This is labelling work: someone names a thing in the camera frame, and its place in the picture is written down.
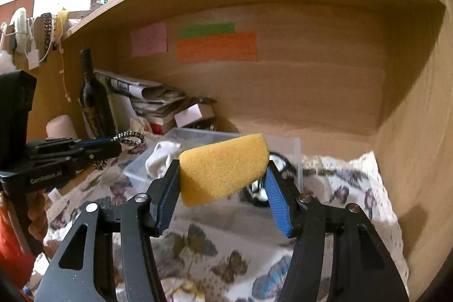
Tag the orange paper note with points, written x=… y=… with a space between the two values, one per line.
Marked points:
x=216 y=47

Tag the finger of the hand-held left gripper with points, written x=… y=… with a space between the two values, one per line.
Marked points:
x=81 y=163
x=102 y=145

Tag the butterfly printed tablecloth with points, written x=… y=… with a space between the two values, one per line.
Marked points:
x=212 y=252

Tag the person's left hand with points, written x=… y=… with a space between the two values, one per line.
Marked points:
x=36 y=213

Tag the stack of books and magazines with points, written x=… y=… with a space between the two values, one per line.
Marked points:
x=155 y=100

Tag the clear plastic container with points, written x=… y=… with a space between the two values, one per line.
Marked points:
x=226 y=142

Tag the white fluffy object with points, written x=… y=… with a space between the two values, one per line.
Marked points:
x=19 y=24

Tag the dark wine bottle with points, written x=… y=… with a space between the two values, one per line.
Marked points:
x=95 y=100

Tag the yellow sponge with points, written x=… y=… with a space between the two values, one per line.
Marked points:
x=223 y=169

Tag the small white box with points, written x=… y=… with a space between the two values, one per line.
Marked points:
x=189 y=115

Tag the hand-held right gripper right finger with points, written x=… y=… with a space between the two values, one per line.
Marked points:
x=279 y=206

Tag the yellow thread bundle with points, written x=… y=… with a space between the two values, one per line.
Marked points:
x=62 y=18

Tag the wooden shelf unit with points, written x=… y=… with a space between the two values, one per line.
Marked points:
x=318 y=75

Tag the beige round object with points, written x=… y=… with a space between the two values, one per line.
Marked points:
x=60 y=127

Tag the white cloth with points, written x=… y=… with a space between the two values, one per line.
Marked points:
x=161 y=157

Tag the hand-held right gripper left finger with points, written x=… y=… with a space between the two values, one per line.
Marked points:
x=165 y=206

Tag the green paper note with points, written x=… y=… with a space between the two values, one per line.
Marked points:
x=207 y=29

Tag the white paper tag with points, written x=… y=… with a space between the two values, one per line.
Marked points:
x=33 y=58

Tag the pink paper note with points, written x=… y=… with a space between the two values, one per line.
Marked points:
x=149 y=39

